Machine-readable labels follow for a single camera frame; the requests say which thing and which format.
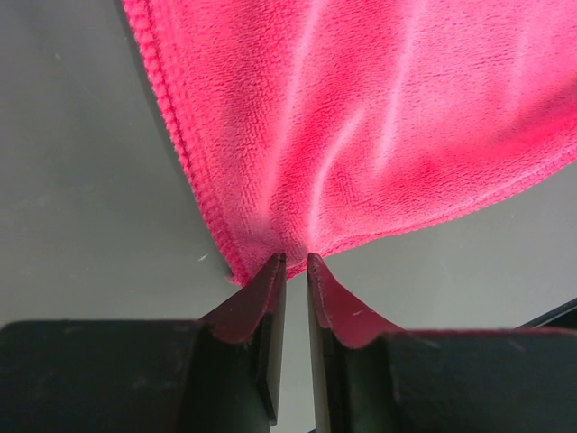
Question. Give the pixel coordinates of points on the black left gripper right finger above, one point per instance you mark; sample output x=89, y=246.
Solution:
x=369, y=375

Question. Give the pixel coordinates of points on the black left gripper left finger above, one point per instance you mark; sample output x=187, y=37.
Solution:
x=218, y=373

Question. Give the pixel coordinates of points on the pink microfiber towel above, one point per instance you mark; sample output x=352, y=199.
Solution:
x=318, y=126

